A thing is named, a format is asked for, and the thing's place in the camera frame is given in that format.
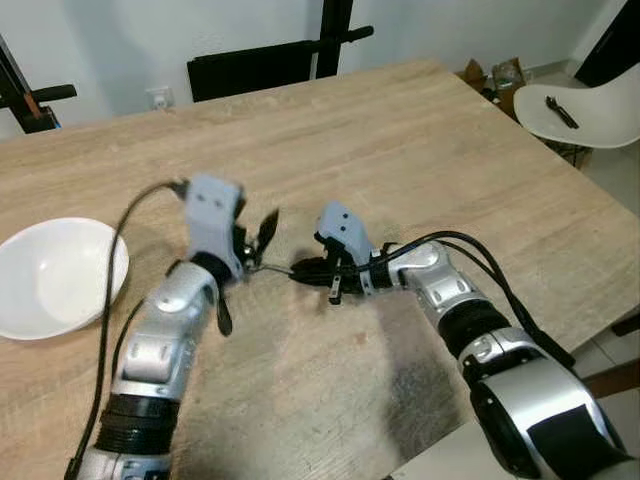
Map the white bowl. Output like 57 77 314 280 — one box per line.
0 217 131 342

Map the black stand base bar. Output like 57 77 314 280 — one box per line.
608 313 640 337

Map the black upright stand pole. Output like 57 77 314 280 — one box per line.
315 0 376 79

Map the open brown cardboard box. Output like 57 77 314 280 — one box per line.
458 58 531 106

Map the white plastic chair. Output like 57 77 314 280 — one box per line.
513 62 640 166

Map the black tripod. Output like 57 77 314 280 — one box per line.
0 35 79 136

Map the large black panel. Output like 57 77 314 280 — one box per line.
575 0 640 89

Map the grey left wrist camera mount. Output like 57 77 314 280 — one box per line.
186 174 247 263

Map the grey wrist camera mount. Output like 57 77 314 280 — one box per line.
315 202 376 266
186 174 247 263

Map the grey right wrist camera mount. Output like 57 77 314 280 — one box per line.
315 202 376 266

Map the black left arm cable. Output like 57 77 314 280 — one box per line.
65 178 191 480

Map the white wall socket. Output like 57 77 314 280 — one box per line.
147 87 176 111

